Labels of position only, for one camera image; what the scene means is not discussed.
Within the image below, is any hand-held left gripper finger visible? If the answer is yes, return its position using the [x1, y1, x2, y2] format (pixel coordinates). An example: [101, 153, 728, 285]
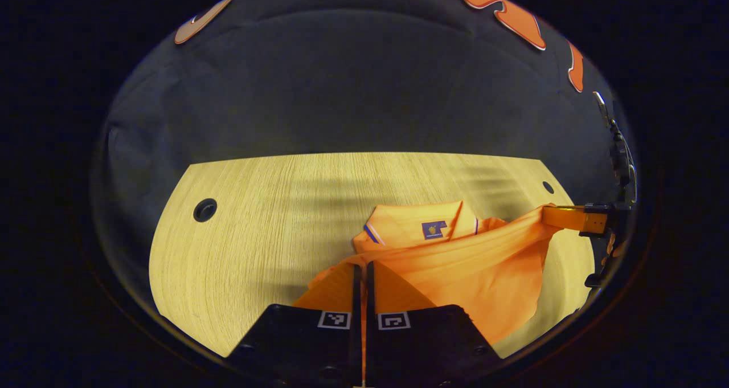
[366, 261, 503, 388]
[227, 263, 364, 388]

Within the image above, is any orange T-shirt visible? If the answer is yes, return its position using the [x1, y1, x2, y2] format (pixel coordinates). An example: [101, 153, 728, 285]
[293, 200, 564, 346]

